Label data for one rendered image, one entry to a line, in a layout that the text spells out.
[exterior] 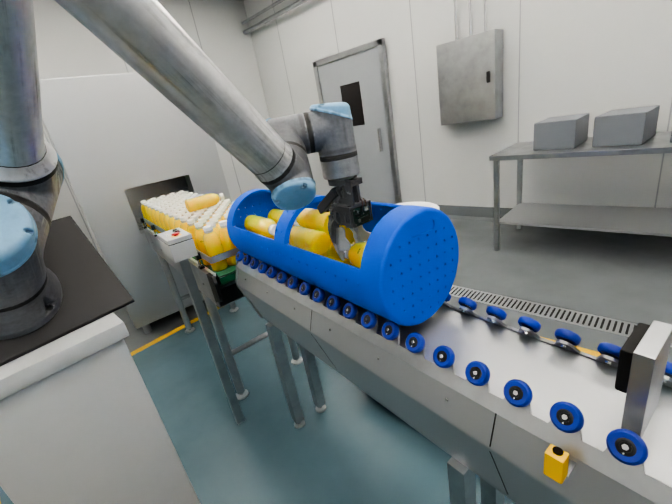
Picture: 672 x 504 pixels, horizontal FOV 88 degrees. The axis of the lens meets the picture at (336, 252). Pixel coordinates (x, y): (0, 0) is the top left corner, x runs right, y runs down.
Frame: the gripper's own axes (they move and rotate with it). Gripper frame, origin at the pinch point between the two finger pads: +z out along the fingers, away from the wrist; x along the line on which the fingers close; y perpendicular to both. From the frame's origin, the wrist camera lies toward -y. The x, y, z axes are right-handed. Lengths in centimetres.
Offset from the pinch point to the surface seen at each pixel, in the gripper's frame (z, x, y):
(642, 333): 4, 7, 60
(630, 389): 10, 0, 61
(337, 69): -90, 293, -347
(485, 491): 73, 9, 32
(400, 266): -1.5, -2.4, 20.4
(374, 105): -36, 300, -292
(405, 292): 5.3, -1.8, 20.4
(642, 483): 19, -6, 65
